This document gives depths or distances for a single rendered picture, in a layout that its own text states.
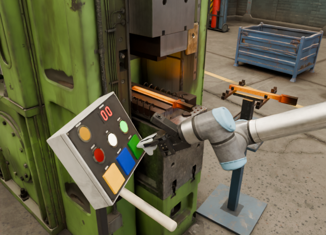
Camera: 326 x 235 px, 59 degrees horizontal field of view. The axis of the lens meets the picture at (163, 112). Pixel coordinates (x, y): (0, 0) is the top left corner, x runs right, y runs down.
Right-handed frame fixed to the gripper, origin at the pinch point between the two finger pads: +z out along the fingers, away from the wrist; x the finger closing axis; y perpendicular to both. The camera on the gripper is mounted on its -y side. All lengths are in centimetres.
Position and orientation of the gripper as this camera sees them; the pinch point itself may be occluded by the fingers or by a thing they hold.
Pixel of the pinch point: (138, 143)
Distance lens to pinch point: 113.7
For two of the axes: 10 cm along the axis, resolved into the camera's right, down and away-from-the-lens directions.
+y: 4.7, 8.4, 2.6
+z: -8.3, 3.3, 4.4
